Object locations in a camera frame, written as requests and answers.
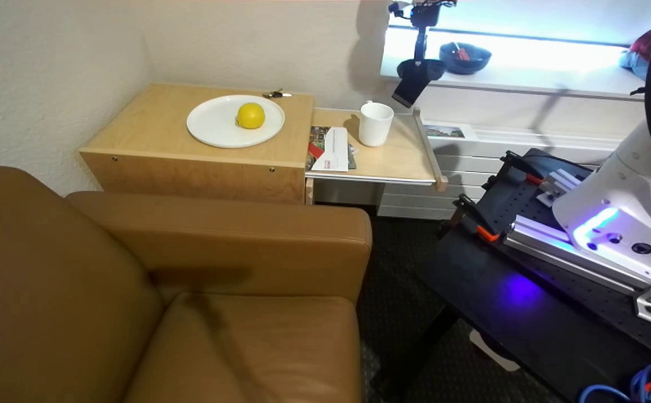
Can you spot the white mug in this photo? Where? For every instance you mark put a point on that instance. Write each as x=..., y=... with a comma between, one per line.
x=375, y=123

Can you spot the yellow lemon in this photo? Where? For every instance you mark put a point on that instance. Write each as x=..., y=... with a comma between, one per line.
x=252, y=116

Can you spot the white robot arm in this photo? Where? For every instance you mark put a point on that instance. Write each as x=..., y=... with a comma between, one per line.
x=570, y=71

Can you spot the white round plate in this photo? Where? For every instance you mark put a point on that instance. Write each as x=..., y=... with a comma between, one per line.
x=215, y=122

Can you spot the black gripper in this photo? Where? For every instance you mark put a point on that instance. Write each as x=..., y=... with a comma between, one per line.
x=420, y=14

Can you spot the white folded pamphlet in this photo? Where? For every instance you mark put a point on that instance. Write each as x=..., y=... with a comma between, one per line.
x=330, y=149

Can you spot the light wooden side table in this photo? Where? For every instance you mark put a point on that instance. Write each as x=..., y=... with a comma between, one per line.
x=146, y=149

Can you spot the brown leather armchair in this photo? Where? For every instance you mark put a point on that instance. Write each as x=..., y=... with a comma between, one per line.
x=151, y=298

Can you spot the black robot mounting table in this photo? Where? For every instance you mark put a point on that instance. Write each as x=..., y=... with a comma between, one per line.
x=563, y=327

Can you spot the white wall heater unit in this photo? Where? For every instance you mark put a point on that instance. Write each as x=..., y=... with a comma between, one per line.
x=444, y=164

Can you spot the dark blue bowl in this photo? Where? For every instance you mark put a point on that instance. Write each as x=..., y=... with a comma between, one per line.
x=464, y=59

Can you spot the small item on table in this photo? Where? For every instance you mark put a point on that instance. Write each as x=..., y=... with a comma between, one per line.
x=276, y=94

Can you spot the black sock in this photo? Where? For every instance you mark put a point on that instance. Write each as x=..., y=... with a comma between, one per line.
x=415, y=77

